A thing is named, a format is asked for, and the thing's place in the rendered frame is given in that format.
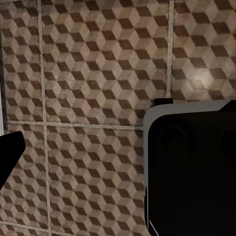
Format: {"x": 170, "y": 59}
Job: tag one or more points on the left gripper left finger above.
{"x": 12, "y": 146}

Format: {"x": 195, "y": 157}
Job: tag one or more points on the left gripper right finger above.
{"x": 228, "y": 146}

